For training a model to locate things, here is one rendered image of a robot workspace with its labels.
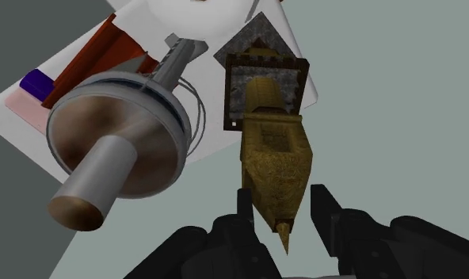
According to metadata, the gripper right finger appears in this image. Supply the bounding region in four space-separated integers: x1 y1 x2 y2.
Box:
309 184 469 279

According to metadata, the silver and copper round object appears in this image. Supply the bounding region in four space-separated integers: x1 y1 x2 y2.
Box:
45 32 211 233

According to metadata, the blue block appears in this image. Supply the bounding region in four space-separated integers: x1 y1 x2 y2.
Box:
19 68 56 102

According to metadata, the white table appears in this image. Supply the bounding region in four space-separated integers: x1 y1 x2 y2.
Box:
0 0 319 185

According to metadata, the white bowl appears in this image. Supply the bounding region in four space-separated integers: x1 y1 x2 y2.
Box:
141 0 274 40

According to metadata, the pink block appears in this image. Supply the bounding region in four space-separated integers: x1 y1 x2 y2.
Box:
4 87 52 136

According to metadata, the golden castle tower figure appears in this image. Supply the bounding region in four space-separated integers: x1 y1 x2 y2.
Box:
212 11 314 256

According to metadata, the red book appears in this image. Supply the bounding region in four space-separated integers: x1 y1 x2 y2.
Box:
41 13 160 109

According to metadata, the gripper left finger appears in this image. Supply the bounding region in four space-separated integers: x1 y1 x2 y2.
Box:
122 187 283 279

